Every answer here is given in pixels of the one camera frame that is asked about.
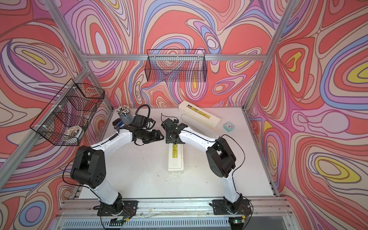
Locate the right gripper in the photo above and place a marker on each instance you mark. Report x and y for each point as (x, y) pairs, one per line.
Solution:
(168, 140)

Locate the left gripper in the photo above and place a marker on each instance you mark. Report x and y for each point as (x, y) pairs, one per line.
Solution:
(154, 138)

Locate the white wrap dispenser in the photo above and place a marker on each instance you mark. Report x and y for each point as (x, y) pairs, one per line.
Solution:
(198, 114)
(176, 158)

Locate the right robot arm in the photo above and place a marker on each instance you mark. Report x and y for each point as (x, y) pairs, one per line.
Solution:
(220, 157)

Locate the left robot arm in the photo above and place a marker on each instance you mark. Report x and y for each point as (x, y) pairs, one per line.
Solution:
(89, 167)

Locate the blue stapler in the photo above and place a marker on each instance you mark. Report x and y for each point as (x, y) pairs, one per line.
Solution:
(118, 124)

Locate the pencil cup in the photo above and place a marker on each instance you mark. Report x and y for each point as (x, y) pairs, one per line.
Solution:
(125, 114)

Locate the teal alarm clock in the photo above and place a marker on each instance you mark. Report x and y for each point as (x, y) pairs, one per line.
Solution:
(229, 126)

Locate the back wire basket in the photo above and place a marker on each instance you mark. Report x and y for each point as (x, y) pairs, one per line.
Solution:
(176, 65)

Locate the wire basket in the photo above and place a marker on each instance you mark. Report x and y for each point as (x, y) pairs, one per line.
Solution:
(176, 65)
(75, 104)

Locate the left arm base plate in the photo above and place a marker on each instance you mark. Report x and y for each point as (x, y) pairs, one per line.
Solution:
(125, 208)

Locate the left wire basket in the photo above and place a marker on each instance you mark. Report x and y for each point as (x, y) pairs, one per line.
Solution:
(75, 104)

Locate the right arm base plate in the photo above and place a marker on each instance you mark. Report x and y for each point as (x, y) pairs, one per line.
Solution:
(225, 207)

